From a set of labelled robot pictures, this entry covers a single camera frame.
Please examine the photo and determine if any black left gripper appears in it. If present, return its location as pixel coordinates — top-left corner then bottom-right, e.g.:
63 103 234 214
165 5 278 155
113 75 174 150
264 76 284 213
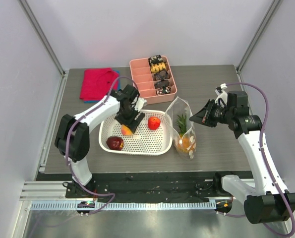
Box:
116 105 145 133

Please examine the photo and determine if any yellow orange peach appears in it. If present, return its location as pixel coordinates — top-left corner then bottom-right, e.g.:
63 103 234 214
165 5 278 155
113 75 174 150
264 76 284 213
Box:
121 125 133 136

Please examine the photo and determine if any bright red apple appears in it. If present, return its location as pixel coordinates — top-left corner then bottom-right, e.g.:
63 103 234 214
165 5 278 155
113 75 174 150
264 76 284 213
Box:
148 117 161 130

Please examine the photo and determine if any clear polka dot zip bag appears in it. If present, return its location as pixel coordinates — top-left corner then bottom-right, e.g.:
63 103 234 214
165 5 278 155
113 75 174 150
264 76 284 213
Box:
165 97 197 160

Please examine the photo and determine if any dark red apple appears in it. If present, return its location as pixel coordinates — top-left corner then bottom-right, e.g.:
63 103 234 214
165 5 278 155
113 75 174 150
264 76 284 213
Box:
106 136 124 151

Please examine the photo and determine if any orange toy pineapple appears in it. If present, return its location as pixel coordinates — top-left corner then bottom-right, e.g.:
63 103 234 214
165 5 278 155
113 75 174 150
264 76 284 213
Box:
176 114 195 153

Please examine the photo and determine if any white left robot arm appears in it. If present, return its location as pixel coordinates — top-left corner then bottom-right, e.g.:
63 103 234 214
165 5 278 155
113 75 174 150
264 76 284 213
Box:
55 84 147 198

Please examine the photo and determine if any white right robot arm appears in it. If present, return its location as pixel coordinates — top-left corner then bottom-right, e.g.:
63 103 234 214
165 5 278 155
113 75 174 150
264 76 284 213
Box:
165 87 295 224

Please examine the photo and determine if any white perforated plastic basket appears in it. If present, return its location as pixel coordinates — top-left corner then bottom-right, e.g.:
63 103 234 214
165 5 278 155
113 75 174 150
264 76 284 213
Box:
99 110 173 156

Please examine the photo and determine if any blue folded cloth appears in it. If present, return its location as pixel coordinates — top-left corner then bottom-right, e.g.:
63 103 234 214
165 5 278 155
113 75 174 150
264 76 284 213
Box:
84 70 120 104

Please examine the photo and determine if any black white speckled sock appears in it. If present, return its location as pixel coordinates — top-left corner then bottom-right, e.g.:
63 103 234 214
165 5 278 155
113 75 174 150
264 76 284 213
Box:
156 86 171 96

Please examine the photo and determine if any black patterned rolled sock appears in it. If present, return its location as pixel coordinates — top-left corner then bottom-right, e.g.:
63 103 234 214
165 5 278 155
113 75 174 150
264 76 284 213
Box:
154 80 170 89

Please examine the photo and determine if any pink divided organizer tray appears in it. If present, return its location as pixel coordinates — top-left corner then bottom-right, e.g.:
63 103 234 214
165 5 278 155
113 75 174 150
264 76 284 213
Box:
129 55 177 104

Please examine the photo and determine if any magenta folded cloth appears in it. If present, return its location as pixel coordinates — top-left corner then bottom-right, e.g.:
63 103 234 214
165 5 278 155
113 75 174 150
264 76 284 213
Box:
79 67 119 102

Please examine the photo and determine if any dark brown rolled sock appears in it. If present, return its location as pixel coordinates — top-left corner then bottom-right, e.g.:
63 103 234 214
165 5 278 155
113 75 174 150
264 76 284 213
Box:
153 70 170 81

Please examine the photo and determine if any yellow black rolled sock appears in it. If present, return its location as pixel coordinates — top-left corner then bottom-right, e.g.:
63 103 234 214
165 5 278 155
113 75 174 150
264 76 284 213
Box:
150 62 167 73

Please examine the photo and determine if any black floral rolled sock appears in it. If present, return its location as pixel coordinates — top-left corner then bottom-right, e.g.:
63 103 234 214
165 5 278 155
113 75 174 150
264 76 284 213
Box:
148 55 164 66

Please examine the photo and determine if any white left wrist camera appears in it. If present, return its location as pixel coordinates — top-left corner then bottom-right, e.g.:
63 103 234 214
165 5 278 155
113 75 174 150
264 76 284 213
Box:
134 97 147 112

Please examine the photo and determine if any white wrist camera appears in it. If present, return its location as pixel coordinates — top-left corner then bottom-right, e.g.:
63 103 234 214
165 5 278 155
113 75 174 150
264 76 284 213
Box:
215 83 228 107
134 97 147 112

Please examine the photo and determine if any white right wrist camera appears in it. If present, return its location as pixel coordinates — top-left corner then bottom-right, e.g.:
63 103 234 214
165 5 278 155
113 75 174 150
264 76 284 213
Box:
215 83 228 107

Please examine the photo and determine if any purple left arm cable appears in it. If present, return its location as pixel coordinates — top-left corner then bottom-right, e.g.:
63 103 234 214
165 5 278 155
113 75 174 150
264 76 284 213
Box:
65 76 139 214

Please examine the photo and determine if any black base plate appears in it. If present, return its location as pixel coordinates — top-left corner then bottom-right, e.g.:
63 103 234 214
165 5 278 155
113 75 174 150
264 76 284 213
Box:
65 172 242 203

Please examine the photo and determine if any white slotted cable duct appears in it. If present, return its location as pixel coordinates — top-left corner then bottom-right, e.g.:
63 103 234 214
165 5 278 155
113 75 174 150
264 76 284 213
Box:
31 200 216 211

